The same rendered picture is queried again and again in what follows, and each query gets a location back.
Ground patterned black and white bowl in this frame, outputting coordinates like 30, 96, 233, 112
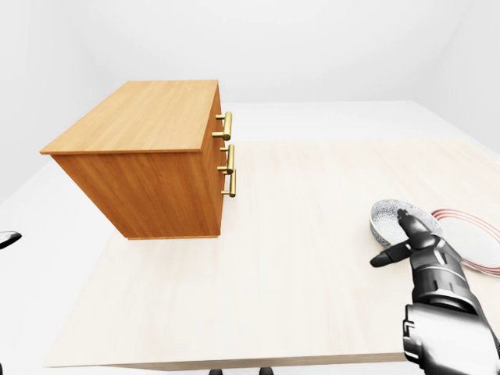
369, 199, 445, 251

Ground brass drawer handle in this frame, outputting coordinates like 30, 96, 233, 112
216, 144, 235, 175
220, 169, 238, 198
212, 111, 233, 141

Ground white plate with red rings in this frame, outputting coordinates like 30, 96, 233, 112
430, 209, 500, 277

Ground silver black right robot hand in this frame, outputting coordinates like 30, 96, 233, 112
370, 209, 480, 313

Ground wooden cabinet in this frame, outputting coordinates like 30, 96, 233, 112
39, 80, 226, 241

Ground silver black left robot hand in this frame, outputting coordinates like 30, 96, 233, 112
0, 230, 23, 251

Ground wooden drawer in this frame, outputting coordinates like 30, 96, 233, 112
213, 177, 226, 237
210, 145, 226, 185
201, 84, 224, 154

